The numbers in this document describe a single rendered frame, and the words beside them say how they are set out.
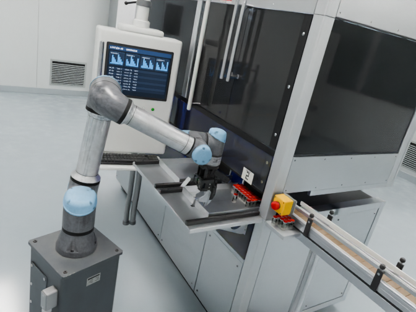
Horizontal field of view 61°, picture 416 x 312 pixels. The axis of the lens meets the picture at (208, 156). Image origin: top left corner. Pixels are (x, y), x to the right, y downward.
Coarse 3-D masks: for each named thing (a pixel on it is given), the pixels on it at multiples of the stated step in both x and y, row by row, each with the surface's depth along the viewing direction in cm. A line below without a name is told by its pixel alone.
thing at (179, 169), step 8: (160, 160) 203; (168, 160) 208; (176, 160) 210; (184, 160) 213; (192, 160) 216; (168, 168) 195; (176, 168) 204; (184, 168) 207; (192, 168) 209; (176, 176) 187; (184, 176) 196; (192, 176) 198
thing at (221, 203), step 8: (224, 184) 190; (232, 184) 193; (184, 192) 176; (192, 192) 180; (216, 192) 186; (224, 192) 188; (192, 200) 170; (216, 200) 177; (224, 200) 179; (240, 200) 183; (200, 208) 163; (208, 208) 168; (216, 208) 170; (224, 208) 171; (232, 208) 173; (240, 208) 174; (248, 208) 169; (256, 208) 172; (208, 216) 158
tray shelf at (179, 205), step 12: (144, 168) 196; (156, 168) 199; (156, 180) 185; (168, 180) 188; (156, 192) 176; (180, 192) 178; (168, 204) 165; (180, 204) 167; (180, 216) 157; (192, 216) 159; (252, 216) 170; (192, 228) 149; (204, 228) 152; (216, 228) 156
